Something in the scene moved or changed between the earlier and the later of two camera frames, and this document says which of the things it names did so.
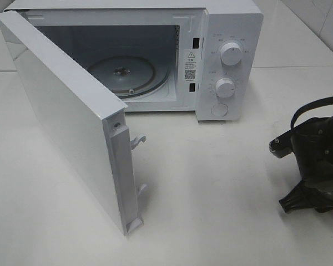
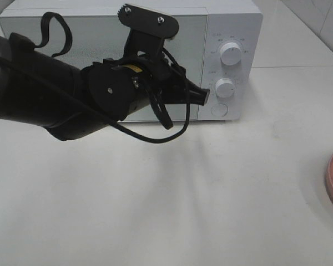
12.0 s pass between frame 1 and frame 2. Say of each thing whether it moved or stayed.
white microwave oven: stayed
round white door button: stayed
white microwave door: moved
